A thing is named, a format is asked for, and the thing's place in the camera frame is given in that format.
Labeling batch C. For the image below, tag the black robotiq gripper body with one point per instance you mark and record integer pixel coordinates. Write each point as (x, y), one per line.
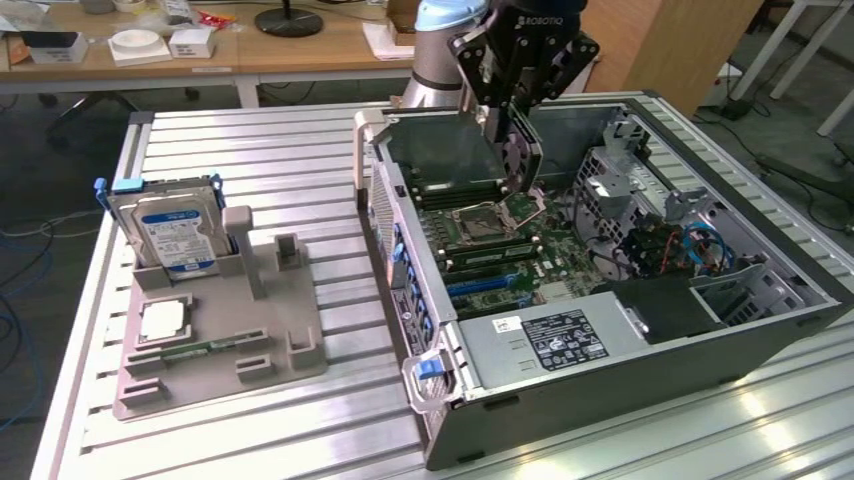
(540, 20)

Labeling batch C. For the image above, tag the graphics card with metal bracket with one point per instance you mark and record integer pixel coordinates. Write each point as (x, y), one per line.
(523, 155)

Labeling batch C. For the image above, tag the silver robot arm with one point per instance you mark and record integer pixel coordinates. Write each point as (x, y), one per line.
(433, 60)

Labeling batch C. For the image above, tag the blue expansion slot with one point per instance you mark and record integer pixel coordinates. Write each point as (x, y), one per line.
(483, 285)

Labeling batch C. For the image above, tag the white papers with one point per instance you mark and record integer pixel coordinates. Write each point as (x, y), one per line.
(387, 47)

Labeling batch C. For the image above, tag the cardboard box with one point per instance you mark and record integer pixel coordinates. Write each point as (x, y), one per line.
(400, 20)

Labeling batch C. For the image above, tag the wooden cabinet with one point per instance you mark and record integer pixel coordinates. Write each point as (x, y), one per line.
(667, 50)

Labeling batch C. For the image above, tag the metal disk bay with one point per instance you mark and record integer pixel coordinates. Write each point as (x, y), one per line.
(610, 195)

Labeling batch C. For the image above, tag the black power adapter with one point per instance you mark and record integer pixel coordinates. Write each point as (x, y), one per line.
(734, 110)

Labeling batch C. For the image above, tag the wooden desk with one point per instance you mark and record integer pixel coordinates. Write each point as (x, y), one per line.
(300, 55)

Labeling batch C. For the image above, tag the metal socket cover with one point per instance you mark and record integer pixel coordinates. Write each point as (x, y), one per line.
(527, 210)

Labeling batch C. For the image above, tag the black round lamp base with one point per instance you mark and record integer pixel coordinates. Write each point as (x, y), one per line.
(289, 25)

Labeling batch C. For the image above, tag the cpu socket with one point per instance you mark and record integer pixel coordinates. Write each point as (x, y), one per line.
(476, 222)

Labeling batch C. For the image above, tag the blue card retention clip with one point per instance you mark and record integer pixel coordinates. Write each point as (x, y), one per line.
(409, 277)
(419, 306)
(400, 245)
(427, 332)

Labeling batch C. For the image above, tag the green motherboard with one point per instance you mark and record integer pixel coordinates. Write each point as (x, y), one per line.
(554, 260)

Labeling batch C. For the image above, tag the installed ram stick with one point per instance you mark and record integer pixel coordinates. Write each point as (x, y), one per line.
(494, 255)

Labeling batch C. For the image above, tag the red packet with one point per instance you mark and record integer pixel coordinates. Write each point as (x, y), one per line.
(216, 21)

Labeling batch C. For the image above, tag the black floor stand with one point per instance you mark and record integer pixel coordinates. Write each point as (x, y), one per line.
(800, 172)

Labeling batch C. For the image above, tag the small white labelled box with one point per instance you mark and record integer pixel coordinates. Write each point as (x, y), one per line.
(192, 44)

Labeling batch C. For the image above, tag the black plastic shroud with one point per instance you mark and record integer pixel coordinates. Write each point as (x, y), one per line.
(667, 310)

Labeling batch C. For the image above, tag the grey power supply unit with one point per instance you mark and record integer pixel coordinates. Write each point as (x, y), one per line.
(494, 350)

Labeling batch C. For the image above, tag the hard disk in blue caddy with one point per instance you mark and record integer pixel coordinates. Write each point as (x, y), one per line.
(173, 235)

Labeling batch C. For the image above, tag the grey cup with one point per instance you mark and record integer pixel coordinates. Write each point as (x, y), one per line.
(97, 6)

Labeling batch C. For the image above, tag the black chair base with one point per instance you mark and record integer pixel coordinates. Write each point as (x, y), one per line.
(80, 107)

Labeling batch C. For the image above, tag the blue case latch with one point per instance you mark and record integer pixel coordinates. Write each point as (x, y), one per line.
(428, 371)

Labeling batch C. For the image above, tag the white box with black lid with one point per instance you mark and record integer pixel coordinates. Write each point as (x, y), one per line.
(56, 52)

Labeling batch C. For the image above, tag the open grey pc case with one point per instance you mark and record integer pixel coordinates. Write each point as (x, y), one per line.
(600, 410)

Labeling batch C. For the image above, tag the silver cpu chip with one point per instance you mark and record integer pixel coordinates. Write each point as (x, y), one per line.
(163, 322)

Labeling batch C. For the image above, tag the green ram stick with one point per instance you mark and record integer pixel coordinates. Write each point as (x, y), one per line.
(200, 348)

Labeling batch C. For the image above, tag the grey parts rack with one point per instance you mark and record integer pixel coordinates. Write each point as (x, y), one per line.
(200, 385)

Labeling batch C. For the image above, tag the white table frame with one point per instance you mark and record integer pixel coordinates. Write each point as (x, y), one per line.
(786, 75)

